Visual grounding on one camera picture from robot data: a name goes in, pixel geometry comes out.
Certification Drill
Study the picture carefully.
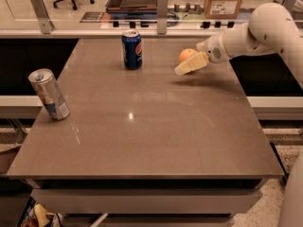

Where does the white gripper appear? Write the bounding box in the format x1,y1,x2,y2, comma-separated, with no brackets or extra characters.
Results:
174,31,231,76

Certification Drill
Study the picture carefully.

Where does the orange fruit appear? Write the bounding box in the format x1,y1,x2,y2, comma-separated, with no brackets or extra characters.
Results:
179,48,197,62

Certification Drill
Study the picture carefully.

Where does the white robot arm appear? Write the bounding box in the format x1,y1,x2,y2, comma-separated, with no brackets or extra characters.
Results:
175,3,303,227

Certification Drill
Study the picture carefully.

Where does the blue pepsi can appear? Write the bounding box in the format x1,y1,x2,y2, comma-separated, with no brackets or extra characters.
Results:
122,29,142,70

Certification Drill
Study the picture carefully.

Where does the silver redbull can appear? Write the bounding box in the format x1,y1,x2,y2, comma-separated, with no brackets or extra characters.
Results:
28,68,69,120

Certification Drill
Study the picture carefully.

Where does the cardboard box with label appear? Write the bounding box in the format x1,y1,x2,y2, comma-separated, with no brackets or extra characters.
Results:
204,0,242,19

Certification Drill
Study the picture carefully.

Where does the grey table drawer unit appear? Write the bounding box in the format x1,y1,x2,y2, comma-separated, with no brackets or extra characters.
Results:
30,178,269,227

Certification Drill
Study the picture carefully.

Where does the yellow item under table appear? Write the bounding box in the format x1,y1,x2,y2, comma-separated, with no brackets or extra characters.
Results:
33,203,54,227

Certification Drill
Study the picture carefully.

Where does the middle metal glass post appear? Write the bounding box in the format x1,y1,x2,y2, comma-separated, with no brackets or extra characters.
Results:
157,0,168,35

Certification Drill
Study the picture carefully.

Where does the metal glass post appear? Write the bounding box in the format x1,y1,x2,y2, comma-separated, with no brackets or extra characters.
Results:
157,0,168,35
283,0,297,15
30,0,54,34

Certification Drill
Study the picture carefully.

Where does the right metal glass post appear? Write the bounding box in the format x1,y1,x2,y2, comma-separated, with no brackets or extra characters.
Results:
283,0,297,15

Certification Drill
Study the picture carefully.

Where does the left metal glass post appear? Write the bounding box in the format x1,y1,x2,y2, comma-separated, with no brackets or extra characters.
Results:
30,0,54,34

